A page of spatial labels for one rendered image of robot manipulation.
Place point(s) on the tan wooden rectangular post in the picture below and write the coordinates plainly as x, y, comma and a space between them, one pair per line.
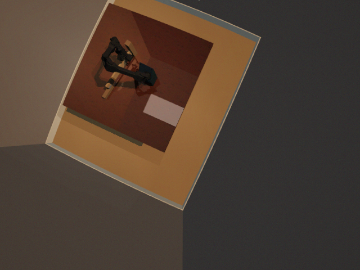
131, 48

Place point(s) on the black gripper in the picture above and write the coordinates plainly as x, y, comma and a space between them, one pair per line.
127, 56

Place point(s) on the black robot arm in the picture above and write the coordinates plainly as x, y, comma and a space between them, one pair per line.
113, 67

